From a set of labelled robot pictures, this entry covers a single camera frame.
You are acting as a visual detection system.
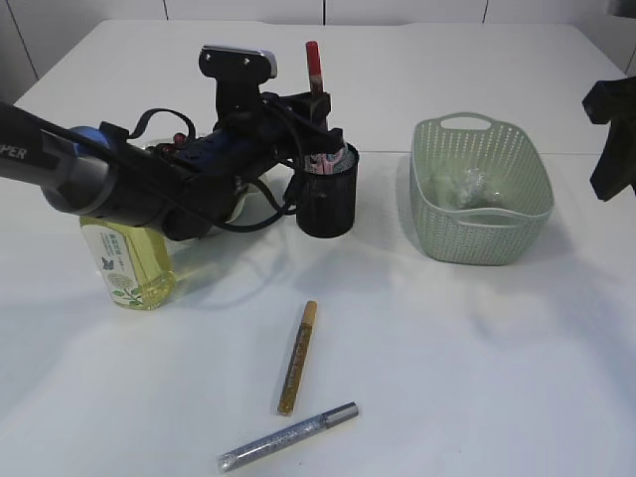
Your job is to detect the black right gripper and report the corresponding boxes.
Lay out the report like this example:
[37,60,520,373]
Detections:
[582,77,635,201]

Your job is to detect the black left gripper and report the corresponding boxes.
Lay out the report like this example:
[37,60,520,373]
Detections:
[208,92,345,174]

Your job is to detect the pink scissors with cover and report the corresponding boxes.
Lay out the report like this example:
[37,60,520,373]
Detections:
[304,148,350,175]

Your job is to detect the red glitter pen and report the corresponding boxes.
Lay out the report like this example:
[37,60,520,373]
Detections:
[305,41,324,96]

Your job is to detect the clear plastic sheet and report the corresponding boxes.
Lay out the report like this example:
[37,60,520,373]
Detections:
[432,168,500,210]

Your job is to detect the yellow tea drink bottle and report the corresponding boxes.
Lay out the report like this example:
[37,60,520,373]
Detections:
[79,217,177,310]

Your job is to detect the gold glitter pen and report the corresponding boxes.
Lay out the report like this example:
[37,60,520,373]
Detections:
[277,300,318,416]

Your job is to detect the silver glitter pen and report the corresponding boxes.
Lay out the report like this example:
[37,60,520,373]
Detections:
[217,401,359,473]

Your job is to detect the purple artificial grape bunch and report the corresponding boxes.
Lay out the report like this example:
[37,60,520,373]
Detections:
[156,132,197,153]

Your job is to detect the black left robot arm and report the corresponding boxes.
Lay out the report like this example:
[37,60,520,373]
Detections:
[1,84,356,241]

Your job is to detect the black mesh pen holder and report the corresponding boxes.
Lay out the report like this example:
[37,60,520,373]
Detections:
[296,143,360,239]

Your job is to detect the green scalloped plastic plate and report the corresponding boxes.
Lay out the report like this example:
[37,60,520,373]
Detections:
[143,136,272,225]

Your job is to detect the green woven plastic basket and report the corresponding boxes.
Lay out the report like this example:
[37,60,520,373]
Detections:
[409,112,555,266]

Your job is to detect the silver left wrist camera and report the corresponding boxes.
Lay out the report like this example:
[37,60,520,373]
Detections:
[198,45,277,122]

